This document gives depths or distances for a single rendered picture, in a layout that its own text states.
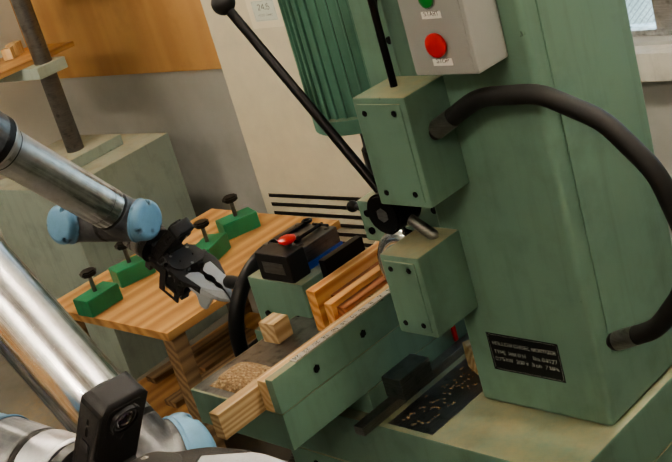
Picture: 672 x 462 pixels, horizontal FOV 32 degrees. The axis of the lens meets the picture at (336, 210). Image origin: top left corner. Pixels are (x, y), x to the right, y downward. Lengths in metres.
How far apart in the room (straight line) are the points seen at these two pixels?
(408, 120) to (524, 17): 0.19
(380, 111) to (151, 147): 2.61
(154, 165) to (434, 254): 2.57
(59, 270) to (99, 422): 3.18
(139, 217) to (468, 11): 0.90
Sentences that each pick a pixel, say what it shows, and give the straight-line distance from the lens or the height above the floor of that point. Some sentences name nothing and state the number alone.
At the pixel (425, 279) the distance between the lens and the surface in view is 1.56.
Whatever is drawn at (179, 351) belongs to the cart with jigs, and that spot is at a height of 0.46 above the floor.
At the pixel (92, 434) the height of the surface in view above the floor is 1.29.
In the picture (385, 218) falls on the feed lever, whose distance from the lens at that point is 1.60.
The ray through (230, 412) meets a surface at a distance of 1.64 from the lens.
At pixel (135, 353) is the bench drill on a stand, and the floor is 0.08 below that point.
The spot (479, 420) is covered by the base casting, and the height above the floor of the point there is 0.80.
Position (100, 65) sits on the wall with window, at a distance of 4.56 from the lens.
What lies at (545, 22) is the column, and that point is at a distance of 1.43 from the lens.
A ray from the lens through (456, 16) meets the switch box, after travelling 1.38.
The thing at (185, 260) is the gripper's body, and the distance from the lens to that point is 2.18.
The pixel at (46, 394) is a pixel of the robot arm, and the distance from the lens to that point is 1.19.
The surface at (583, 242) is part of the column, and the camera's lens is 1.52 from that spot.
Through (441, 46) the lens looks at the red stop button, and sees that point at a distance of 1.39.
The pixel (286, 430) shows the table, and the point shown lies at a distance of 1.67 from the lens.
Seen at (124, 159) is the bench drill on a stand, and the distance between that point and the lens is 3.98.
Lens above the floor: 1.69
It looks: 20 degrees down
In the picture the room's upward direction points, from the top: 16 degrees counter-clockwise
